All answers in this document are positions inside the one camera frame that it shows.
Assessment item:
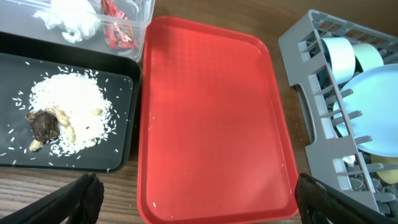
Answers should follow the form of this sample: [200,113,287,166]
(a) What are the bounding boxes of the light blue plate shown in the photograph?
[341,63,397,157]

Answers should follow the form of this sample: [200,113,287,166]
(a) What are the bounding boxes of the green bowl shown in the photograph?
[353,44,384,72]

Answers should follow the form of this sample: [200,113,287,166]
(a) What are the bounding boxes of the red plastic tray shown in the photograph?
[137,16,298,224]

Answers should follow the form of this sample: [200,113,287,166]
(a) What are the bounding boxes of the pink plastic fork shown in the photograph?
[342,155,356,167]

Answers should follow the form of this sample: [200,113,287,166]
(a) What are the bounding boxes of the grey dishwasher rack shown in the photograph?
[279,10,397,219]

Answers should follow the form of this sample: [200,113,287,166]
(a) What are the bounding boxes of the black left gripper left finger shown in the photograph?
[1,173,104,224]

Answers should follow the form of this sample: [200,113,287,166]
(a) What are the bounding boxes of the yellow cup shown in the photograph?
[371,154,397,184]

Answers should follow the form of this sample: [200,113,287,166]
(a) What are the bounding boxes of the red snack wrapper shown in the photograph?
[101,0,138,50]

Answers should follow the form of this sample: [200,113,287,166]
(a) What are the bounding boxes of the clear plastic bin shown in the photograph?
[1,0,155,62]

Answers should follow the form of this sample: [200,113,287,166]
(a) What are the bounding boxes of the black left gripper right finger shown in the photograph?
[295,173,395,224]

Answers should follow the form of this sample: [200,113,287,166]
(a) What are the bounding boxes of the crumpled white tissue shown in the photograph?
[33,0,100,44]

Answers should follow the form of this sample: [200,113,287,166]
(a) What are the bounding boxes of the rice and food scraps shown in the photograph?
[25,72,111,152]

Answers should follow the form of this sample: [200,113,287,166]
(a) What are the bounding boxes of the black tray bin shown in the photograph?
[1,32,141,173]

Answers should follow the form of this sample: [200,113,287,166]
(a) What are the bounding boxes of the light blue bowl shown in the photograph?
[322,37,356,85]

